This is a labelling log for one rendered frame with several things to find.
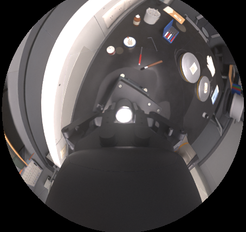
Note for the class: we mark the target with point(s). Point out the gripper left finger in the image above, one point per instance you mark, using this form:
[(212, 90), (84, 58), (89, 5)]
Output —
[(82, 121)]

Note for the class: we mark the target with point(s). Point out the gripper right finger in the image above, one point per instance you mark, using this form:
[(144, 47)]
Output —
[(163, 121)]

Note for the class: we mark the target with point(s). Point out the shiny silver wind knob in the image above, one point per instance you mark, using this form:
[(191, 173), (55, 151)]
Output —
[(124, 114)]

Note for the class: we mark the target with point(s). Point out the small silver film can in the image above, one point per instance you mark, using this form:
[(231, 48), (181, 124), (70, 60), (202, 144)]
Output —
[(203, 88)]

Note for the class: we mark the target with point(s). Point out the large silver film can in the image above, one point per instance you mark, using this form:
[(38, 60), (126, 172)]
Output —
[(189, 67)]

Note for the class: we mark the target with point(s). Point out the small white grey block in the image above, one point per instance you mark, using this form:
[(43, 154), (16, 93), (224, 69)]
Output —
[(205, 115)]

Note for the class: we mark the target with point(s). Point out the blue white card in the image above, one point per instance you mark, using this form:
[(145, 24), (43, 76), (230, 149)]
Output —
[(215, 94)]

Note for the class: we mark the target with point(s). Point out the white cotton glove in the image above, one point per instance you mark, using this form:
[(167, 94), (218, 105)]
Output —
[(210, 65)]

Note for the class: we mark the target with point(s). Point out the white cylinder drum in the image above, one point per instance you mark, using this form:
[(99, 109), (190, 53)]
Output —
[(237, 107)]

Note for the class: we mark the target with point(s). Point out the small white red tin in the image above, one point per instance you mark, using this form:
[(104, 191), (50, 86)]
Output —
[(111, 50)]

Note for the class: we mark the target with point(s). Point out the thin grey hex key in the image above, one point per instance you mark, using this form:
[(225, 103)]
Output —
[(153, 43)]

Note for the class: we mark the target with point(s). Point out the coloured striped folders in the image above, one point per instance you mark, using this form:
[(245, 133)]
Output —
[(236, 89)]

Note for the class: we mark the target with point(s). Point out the small brown disc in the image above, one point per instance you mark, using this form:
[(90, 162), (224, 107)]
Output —
[(119, 50)]

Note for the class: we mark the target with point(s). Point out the white tin blue rim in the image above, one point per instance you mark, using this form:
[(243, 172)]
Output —
[(129, 42)]

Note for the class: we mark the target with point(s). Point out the blue screwdriver set case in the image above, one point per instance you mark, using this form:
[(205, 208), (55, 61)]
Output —
[(170, 32)]

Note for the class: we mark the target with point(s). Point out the grey brown disc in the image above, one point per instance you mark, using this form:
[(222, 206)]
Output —
[(181, 27)]

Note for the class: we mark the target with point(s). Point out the dark grey trolley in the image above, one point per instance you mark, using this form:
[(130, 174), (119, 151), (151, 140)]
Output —
[(199, 26)]

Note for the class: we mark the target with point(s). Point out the brown bottle white cap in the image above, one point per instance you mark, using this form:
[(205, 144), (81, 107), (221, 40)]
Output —
[(137, 20)]

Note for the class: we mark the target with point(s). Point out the white round tub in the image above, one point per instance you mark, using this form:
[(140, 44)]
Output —
[(151, 15)]

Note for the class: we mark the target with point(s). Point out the tan cardboard box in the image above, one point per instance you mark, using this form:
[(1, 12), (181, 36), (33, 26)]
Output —
[(174, 14)]

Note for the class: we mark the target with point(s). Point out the white wall chart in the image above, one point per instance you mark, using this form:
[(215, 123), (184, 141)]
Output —
[(31, 172)]

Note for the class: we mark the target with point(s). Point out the white wall socket strip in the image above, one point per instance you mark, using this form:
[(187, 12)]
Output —
[(121, 7)]

